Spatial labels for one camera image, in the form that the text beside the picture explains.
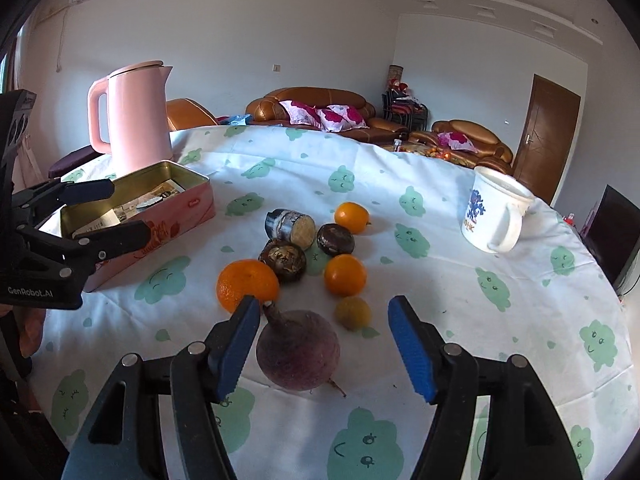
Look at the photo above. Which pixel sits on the dark passion fruit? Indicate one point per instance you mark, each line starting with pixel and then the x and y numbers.
pixel 335 240
pixel 282 260

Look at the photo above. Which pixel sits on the floral pink pillow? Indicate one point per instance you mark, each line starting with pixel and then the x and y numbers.
pixel 456 141
pixel 342 117
pixel 300 112

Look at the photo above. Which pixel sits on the small yellow-green tangerine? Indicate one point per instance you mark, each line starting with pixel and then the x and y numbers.
pixel 352 312

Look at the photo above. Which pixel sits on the pink tin box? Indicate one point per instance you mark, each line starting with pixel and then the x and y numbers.
pixel 175 210

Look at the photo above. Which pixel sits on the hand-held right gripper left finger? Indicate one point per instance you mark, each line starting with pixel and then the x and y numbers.
pixel 240 345

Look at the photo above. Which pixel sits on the black television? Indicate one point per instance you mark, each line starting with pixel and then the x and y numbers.
pixel 612 230

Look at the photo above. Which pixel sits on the blue cloth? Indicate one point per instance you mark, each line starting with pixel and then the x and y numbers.
pixel 237 120

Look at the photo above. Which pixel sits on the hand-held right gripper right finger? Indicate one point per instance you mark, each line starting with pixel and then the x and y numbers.
pixel 412 350

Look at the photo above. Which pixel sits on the brown leather sofa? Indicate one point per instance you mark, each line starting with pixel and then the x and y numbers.
pixel 300 94

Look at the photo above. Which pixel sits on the printed paper packets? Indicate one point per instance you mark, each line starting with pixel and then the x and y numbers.
pixel 145 200

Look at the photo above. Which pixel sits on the brown wooden door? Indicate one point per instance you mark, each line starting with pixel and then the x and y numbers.
pixel 545 140

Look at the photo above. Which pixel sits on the small orange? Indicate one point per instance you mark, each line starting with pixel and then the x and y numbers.
pixel 351 217

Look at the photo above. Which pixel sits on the white mug with blue print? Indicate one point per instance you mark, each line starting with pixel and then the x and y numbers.
pixel 487 215

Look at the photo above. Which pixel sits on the large bumpy orange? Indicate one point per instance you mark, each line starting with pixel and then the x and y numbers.
pixel 240 282

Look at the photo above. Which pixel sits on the purple stool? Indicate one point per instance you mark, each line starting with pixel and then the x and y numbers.
pixel 75 160

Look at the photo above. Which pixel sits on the pink electric kettle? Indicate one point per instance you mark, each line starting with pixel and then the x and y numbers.
pixel 140 120

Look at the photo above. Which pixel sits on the black stacked chairs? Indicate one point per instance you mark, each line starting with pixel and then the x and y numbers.
pixel 405 110

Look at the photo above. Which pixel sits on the tall patterned cylinder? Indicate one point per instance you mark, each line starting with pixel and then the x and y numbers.
pixel 396 75

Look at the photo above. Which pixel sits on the white tablecloth with green clouds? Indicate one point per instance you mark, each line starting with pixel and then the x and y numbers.
pixel 450 310

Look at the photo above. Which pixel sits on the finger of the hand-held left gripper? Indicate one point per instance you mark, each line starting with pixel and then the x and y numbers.
pixel 125 237
pixel 90 190

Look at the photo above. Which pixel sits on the medium orange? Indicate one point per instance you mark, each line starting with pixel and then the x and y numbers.
pixel 345 275

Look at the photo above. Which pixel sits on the brown leather chair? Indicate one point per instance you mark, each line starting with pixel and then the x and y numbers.
pixel 187 115

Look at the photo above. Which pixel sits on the cluttered coffee table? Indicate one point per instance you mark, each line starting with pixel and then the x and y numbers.
pixel 425 150

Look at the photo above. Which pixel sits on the brown leather armchair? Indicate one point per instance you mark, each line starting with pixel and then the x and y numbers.
pixel 480 132

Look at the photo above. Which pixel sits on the light curtain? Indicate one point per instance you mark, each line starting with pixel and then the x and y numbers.
pixel 17 60

